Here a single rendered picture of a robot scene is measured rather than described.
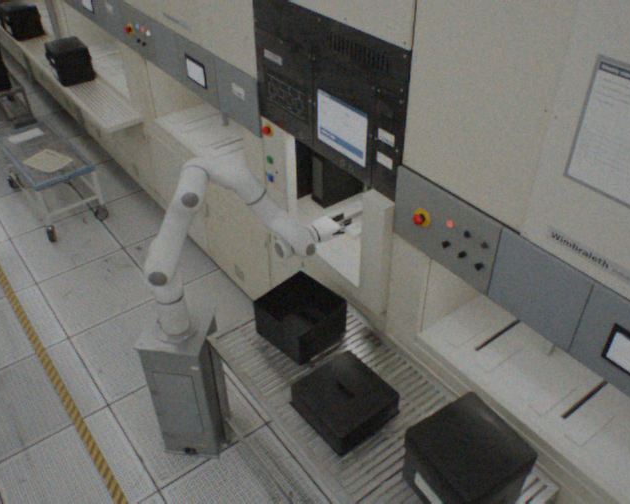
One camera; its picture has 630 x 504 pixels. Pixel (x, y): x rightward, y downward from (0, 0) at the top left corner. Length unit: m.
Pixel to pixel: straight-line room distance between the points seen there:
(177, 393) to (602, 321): 1.77
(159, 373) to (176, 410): 0.25
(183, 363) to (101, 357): 1.15
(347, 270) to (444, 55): 1.19
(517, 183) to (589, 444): 0.94
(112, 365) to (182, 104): 1.72
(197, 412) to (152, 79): 2.11
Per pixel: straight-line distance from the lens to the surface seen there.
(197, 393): 2.77
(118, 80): 4.75
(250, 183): 2.14
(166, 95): 4.10
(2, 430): 3.59
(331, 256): 2.77
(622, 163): 1.59
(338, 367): 2.32
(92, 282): 4.21
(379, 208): 2.18
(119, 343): 3.75
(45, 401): 3.61
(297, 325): 2.60
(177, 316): 2.56
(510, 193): 1.82
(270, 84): 2.63
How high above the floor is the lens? 2.64
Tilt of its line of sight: 39 degrees down
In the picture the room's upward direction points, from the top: 1 degrees counter-clockwise
